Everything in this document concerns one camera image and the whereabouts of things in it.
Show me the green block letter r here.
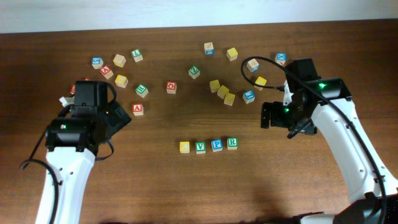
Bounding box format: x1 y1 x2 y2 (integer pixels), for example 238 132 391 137
227 138 239 150
135 84 149 98

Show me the yellow block letter C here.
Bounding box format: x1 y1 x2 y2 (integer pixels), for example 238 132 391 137
179 141 190 154

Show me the blue block letter P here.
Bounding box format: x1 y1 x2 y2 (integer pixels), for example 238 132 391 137
211 139 223 152

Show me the green block letter V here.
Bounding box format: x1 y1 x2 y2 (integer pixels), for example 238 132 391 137
195 142 206 154

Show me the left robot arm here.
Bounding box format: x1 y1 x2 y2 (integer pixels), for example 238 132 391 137
36 81 131 223

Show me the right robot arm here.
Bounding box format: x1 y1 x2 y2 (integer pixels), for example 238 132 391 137
261 58 397 223

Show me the red block letter M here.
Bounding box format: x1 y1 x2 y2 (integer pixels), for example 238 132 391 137
70 85 75 95

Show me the blue block letter X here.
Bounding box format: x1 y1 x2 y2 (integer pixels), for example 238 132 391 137
274 52 287 66

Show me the red block letter A upper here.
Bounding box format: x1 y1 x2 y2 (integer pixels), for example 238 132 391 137
100 65 114 80

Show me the red block letter a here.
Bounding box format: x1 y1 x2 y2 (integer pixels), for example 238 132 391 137
132 103 144 116
100 65 114 80

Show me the yellow block upper left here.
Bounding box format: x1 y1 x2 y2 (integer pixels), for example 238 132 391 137
115 75 128 88

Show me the blue block digit 5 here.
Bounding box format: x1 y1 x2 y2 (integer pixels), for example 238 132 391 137
91 57 104 70

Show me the red block letter A lower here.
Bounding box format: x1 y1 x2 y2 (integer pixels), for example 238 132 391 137
132 103 144 116

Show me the plain wood yellow-side block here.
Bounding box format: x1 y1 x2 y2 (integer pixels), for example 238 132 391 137
113 54 126 68

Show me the wood block blue D side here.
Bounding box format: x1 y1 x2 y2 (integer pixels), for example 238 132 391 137
246 58 259 73

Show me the blue block letter E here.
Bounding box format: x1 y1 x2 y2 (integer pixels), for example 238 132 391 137
243 90 255 104

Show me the green block letter L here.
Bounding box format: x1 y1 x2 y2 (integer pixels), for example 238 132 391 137
131 49 143 62

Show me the yellow block top right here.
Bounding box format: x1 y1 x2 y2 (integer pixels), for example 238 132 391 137
226 47 238 61

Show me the yellow block cluster lower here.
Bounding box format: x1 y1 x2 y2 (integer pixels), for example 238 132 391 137
224 93 236 106

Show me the yellow block cluster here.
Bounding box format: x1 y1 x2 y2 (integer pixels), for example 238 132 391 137
224 93 236 106
210 80 220 93
217 85 229 99

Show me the red block letter O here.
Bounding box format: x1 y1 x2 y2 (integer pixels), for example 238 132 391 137
166 82 177 94

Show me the yellow block cluster middle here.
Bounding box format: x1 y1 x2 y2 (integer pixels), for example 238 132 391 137
217 85 229 99

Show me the yellow block cluster left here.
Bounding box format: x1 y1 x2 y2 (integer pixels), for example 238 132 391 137
210 80 220 93

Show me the wood block blue side top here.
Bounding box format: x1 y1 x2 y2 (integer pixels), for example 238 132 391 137
204 42 214 55

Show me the green block letter Z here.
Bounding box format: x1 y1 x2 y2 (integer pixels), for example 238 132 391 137
188 66 200 79

